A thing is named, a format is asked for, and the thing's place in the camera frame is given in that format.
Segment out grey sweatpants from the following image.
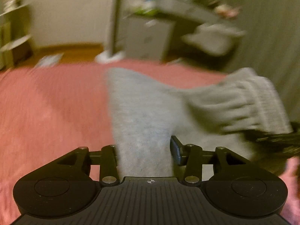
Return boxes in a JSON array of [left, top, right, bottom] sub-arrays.
[[107, 68, 292, 177]]

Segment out pink ribbed bed blanket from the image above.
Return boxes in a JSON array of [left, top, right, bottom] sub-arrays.
[[0, 58, 300, 225]]

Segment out grey upholstered chair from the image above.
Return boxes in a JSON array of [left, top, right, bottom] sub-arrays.
[[181, 23, 247, 57]]

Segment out grey drawer cabinet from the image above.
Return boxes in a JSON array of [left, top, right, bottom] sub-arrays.
[[124, 15, 176, 61]]

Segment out grey curtain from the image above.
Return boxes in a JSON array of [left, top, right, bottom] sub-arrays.
[[224, 0, 299, 121]]

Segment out pink plush toy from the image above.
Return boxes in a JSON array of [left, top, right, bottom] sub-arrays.
[[214, 4, 241, 19]]

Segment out grey vanity desk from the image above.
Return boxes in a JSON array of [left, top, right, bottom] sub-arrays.
[[140, 0, 238, 59]]

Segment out yellow two-tier side table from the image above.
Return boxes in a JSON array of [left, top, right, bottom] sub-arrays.
[[1, 3, 34, 69]]

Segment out white tower fan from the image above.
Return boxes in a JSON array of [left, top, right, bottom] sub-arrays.
[[94, 0, 125, 65]]

